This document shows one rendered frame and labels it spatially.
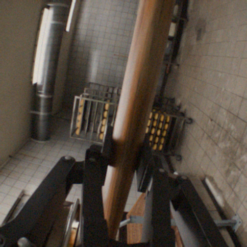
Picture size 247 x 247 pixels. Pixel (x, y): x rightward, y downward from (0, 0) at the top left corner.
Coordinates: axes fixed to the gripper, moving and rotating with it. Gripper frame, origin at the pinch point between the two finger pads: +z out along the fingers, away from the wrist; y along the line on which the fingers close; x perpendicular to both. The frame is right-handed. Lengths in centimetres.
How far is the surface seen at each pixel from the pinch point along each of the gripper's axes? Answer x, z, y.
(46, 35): 22, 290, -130
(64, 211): -156, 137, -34
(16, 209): -157, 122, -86
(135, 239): -150, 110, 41
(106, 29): 66, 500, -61
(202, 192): -101, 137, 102
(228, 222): -95, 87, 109
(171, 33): 82, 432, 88
